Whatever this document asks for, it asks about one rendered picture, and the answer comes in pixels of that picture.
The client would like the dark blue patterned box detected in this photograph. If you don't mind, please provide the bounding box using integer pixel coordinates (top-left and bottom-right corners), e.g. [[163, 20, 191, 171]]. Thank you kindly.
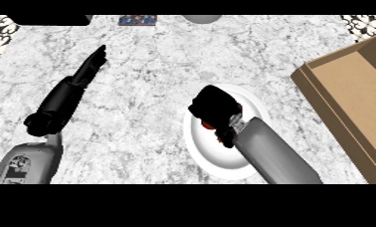
[[118, 14, 159, 27]]

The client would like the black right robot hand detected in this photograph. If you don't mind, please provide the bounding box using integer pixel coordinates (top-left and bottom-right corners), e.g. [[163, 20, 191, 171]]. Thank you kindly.
[[187, 85, 243, 149]]

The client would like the brown cardboard box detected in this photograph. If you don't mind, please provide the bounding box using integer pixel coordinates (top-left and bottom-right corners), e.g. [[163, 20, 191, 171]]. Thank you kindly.
[[289, 35, 376, 185]]

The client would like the black appliance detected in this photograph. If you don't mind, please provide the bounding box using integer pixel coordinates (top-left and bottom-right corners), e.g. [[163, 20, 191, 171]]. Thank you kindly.
[[8, 14, 92, 27]]

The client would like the grey round bowl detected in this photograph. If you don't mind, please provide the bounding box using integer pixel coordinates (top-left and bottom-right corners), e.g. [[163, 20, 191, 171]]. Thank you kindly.
[[181, 14, 222, 25]]

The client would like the white oval plate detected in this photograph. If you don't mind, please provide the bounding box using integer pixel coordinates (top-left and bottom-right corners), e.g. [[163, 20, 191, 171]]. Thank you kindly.
[[182, 83, 271, 181]]

